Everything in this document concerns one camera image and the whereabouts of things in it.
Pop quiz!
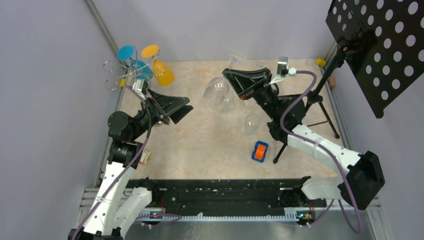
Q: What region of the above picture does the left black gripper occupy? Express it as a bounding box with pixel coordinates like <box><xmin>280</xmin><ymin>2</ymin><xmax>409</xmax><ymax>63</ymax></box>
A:
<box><xmin>130</xmin><ymin>87</ymin><xmax>194</xmax><ymax>140</ymax></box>

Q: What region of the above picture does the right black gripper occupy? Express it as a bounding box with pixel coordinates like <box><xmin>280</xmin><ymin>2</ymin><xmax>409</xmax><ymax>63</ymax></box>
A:
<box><xmin>223</xmin><ymin>68</ymin><xmax>280</xmax><ymax>121</ymax></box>

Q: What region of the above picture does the clear flute wine glass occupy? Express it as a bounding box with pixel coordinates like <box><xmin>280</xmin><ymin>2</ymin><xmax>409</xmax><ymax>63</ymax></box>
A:
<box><xmin>241</xmin><ymin>100</ymin><xmax>255</xmax><ymax>115</ymax></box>

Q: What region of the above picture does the clear ribbed short glass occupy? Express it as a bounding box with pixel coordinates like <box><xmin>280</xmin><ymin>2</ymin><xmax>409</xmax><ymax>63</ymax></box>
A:
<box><xmin>218</xmin><ymin>95</ymin><xmax>236</xmax><ymax>113</ymax></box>

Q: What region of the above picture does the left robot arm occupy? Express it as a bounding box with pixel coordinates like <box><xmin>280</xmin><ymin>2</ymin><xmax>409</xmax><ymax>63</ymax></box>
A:
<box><xmin>67</xmin><ymin>89</ymin><xmax>193</xmax><ymax>240</ymax></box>

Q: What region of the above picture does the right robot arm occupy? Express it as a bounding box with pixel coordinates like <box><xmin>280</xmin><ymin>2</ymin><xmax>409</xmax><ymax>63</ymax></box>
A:
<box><xmin>222</xmin><ymin>68</ymin><xmax>386</xmax><ymax>210</ymax></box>

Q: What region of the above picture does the yellow wine glass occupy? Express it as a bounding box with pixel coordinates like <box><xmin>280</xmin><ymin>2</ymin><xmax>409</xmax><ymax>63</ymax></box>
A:
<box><xmin>141</xmin><ymin>44</ymin><xmax>175</xmax><ymax>87</ymax></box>

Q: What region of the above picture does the blue wine glass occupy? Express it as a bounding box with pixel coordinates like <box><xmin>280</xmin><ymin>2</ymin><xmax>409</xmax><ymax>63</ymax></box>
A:
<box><xmin>117</xmin><ymin>45</ymin><xmax>153</xmax><ymax>82</ymax></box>

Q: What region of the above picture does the chrome wine glass rack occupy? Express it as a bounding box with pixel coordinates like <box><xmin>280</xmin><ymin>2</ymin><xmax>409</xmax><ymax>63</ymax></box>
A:
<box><xmin>102</xmin><ymin>48</ymin><xmax>168</xmax><ymax>128</ymax></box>

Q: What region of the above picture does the metal washer on table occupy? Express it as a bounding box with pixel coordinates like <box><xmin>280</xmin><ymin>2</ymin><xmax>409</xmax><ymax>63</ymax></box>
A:
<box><xmin>256</xmin><ymin>61</ymin><xmax>264</xmax><ymax>68</ymax></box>

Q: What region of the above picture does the pink card box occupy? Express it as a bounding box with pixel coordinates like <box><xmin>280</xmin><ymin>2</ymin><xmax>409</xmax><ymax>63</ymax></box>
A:
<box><xmin>139</xmin><ymin>149</ymin><xmax>151</xmax><ymax>165</ymax></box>

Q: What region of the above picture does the yellow corner clip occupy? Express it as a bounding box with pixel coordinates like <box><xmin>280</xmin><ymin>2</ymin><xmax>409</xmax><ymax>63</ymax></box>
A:
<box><xmin>315</xmin><ymin>58</ymin><xmax>327</xmax><ymax>67</ymax></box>

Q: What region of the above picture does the blue orange toy car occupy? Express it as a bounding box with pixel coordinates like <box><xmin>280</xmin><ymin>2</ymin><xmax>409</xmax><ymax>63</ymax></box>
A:
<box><xmin>251</xmin><ymin>140</ymin><xmax>269</xmax><ymax>163</ymax></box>

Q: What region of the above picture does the black perforated music stand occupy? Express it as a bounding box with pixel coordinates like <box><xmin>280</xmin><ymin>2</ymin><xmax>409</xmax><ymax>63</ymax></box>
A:
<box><xmin>271</xmin><ymin>0</ymin><xmax>424</xmax><ymax>165</ymax></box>

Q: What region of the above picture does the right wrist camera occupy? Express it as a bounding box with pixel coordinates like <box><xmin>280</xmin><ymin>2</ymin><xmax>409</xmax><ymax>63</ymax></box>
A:
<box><xmin>269</xmin><ymin>56</ymin><xmax>297</xmax><ymax>85</ymax></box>

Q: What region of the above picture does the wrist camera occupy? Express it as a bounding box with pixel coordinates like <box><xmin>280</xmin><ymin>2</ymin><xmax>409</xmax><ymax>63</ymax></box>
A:
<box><xmin>269</xmin><ymin>56</ymin><xmax>297</xmax><ymax>85</ymax></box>
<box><xmin>132</xmin><ymin>78</ymin><xmax>150</xmax><ymax>99</ymax></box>

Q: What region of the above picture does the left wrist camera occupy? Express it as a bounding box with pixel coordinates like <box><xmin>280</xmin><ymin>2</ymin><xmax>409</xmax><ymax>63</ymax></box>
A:
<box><xmin>132</xmin><ymin>78</ymin><xmax>150</xmax><ymax>99</ymax></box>

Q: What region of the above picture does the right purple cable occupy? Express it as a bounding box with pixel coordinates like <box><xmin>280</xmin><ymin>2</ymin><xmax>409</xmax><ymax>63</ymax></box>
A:
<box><xmin>280</xmin><ymin>70</ymin><xmax>365</xmax><ymax>235</ymax></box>

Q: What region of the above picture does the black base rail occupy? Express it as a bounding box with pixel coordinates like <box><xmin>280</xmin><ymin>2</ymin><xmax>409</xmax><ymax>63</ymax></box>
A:
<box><xmin>126</xmin><ymin>178</ymin><xmax>327</xmax><ymax>217</ymax></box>

